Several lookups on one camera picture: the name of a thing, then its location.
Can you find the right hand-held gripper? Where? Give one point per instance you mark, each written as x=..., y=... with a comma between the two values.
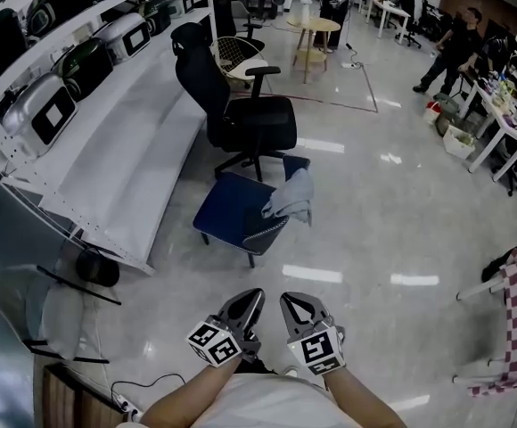
x=318, y=350

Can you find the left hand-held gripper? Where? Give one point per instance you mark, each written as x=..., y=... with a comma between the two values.
x=214, y=343

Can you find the blue chair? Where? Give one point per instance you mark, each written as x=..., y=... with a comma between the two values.
x=232, y=208

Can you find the grey clothing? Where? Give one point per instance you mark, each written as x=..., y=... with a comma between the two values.
x=292, y=194

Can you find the person's left forearm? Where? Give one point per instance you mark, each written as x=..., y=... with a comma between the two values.
x=183, y=399

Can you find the person's right forearm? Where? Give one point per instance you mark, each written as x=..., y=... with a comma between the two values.
x=361, y=399

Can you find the black mesh office chair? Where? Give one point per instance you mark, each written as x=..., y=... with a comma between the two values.
x=258, y=123

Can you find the grey folding chair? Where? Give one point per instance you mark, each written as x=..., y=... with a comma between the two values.
x=49, y=315

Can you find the black swivel chair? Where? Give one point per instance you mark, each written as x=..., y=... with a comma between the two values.
x=412, y=20

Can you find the person's white shoe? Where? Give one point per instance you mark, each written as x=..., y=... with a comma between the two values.
x=290, y=371

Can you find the person's white shirt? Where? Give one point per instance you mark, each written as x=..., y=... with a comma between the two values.
x=267, y=404

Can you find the black round stool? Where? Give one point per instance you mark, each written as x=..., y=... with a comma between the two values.
x=98, y=268

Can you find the white table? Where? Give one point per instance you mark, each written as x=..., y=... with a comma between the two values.
x=477, y=290

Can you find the wooden cabinet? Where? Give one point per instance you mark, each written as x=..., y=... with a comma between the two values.
x=71, y=399

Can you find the white metal shelf unit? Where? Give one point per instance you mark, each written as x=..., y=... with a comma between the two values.
x=120, y=150

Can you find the white box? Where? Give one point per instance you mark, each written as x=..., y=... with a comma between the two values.
x=459, y=143

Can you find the red and white bag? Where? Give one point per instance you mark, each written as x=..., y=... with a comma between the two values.
x=432, y=112

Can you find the small white power strip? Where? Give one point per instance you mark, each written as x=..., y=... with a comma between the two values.
x=351, y=65

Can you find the row of rice cookers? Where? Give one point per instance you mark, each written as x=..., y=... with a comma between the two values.
x=40, y=109

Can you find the round wooden table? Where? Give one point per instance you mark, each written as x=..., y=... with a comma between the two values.
x=314, y=25

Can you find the white vase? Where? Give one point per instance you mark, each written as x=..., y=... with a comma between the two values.
x=307, y=11

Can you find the long white desk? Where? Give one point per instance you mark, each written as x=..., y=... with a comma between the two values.
x=388, y=9

